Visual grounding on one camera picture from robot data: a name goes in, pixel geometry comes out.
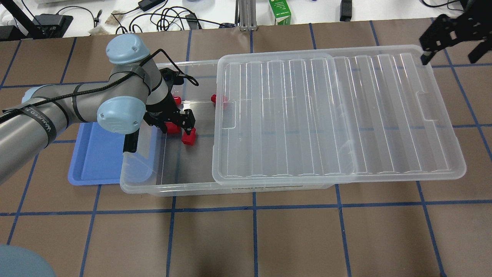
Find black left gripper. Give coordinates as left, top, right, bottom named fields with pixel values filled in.
left=143, top=98, right=196, bottom=135

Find clear plastic box lid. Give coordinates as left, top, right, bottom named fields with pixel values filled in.
left=211, top=45, right=466, bottom=187

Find green white carton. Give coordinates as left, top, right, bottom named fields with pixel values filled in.
left=268, top=0, right=292, bottom=26

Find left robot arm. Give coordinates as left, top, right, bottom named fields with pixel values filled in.
left=0, top=34, right=199, bottom=183

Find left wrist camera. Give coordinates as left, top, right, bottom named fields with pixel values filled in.
left=160, top=68, right=185, bottom=88

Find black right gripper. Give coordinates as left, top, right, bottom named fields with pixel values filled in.
left=419, top=0, right=492, bottom=65

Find blue plastic tray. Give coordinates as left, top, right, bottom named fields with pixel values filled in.
left=67, top=122, right=125, bottom=186

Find black power adapter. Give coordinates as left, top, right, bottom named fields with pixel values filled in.
left=138, top=0, right=166, bottom=11

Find clear plastic storage box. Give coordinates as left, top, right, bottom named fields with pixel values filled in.
left=121, top=54, right=357, bottom=196

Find aluminium frame post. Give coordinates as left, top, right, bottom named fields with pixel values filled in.
left=235, top=0, right=258, bottom=32

